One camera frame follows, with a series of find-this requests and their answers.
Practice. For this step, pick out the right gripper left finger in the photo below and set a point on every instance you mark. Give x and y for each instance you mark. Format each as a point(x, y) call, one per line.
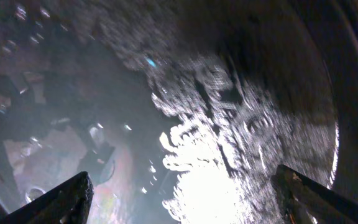
point(69, 202)

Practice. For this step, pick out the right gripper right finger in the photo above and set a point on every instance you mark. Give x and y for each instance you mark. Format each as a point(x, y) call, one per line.
point(301, 199)

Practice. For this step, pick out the round black tray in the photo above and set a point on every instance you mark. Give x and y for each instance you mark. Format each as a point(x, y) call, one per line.
point(179, 111)

